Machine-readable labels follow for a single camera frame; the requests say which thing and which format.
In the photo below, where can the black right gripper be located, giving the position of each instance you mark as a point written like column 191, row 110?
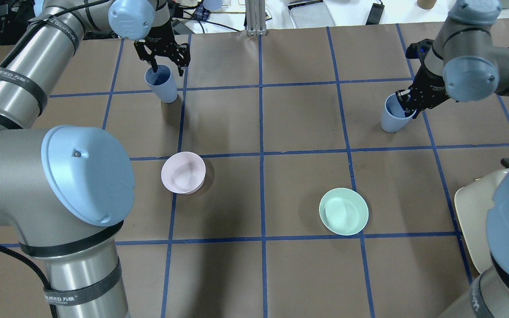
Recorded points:
column 428, row 84

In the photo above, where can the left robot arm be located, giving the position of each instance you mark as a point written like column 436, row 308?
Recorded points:
column 66, row 191

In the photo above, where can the pink bowl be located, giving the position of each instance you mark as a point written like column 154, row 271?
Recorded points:
column 183, row 173

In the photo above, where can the cardboard tube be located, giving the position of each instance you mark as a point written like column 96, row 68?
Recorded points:
column 426, row 4

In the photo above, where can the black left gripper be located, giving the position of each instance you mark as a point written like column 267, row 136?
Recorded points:
column 161, row 32

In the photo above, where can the grey kitchen scale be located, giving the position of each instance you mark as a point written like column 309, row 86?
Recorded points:
column 310, row 14

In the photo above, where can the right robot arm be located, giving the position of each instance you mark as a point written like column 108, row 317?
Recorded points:
column 411, row 261

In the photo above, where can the mint green bowl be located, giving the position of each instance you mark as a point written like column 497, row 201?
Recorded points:
column 343, row 211

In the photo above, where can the cream white toaster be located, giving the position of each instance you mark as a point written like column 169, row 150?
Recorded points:
column 472, row 204

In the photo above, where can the black power adapter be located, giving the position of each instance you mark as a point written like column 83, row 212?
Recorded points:
column 375, row 13

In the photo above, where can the aluminium frame post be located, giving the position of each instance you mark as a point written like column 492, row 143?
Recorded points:
column 256, row 18

